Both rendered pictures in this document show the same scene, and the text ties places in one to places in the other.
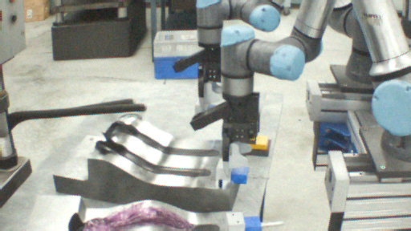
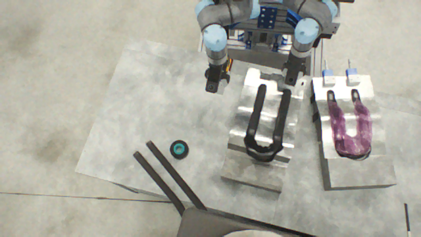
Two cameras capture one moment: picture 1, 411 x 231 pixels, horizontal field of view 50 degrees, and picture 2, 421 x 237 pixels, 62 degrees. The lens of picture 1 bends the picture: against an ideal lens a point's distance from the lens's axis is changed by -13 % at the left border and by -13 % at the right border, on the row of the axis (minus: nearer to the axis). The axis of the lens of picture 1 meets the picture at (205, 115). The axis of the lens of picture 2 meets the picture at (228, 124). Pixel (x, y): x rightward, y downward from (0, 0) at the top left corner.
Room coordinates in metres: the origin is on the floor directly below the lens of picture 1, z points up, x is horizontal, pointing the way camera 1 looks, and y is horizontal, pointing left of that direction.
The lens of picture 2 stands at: (1.30, 0.62, 2.28)
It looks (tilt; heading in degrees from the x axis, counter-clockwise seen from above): 72 degrees down; 275
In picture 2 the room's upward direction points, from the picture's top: 3 degrees counter-clockwise
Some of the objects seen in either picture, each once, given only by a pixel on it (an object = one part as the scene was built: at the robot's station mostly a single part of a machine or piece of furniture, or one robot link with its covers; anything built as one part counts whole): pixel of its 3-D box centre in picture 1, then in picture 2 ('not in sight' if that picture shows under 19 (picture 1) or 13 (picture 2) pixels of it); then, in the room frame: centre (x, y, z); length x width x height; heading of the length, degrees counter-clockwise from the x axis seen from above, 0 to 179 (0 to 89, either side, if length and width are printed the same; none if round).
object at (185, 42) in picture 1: (188, 43); not in sight; (4.41, 0.16, 0.28); 0.61 x 0.41 x 0.15; 89
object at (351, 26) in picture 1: (368, 26); not in sight; (1.42, -0.52, 1.20); 0.13 x 0.12 x 0.14; 18
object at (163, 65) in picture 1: (188, 61); not in sight; (4.41, 0.16, 0.11); 0.61 x 0.41 x 0.22; 89
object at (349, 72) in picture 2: not in sight; (350, 71); (0.79, -0.12, 0.86); 0.13 x 0.05 x 0.05; 95
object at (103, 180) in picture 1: (148, 161); (264, 126); (1.19, 0.16, 0.87); 0.50 x 0.26 x 0.14; 77
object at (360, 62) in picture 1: (367, 62); not in sight; (1.41, -0.52, 1.09); 0.15 x 0.15 x 0.10
